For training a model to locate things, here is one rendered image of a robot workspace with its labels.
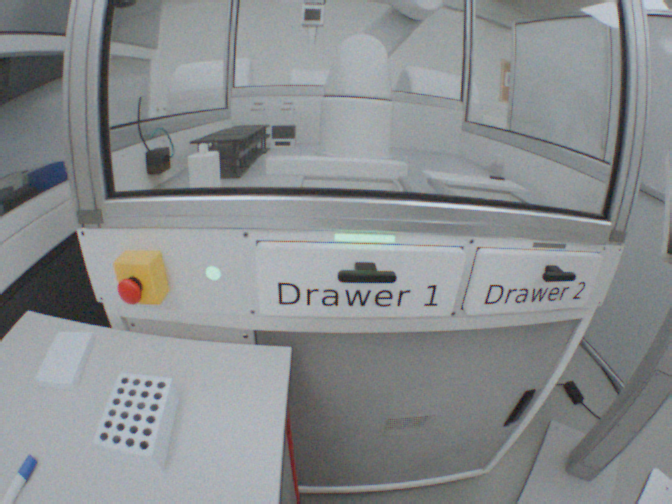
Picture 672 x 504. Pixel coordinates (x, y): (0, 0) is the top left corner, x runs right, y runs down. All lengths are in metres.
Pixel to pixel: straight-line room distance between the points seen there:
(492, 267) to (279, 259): 0.31
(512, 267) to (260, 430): 0.42
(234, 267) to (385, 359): 0.31
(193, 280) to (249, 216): 0.14
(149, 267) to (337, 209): 0.27
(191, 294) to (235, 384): 0.16
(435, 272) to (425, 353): 0.19
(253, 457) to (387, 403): 0.38
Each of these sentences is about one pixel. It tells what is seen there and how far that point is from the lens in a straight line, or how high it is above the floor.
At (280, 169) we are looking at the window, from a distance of 0.43.
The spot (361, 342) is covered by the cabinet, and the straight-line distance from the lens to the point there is 0.56.
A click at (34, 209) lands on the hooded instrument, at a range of 0.95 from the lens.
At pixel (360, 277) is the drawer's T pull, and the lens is 0.41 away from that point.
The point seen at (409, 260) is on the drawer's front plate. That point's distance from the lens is 0.45.
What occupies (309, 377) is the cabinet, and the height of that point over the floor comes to 0.65.
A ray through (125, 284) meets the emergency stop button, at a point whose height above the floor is 0.89.
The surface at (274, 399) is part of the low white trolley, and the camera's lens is 0.45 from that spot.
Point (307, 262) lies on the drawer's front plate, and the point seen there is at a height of 0.91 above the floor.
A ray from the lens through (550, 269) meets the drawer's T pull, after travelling 0.55.
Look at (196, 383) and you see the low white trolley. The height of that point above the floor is 0.76.
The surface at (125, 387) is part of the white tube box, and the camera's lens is 0.46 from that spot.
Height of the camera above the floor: 1.11
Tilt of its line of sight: 26 degrees down
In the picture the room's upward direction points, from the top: 3 degrees clockwise
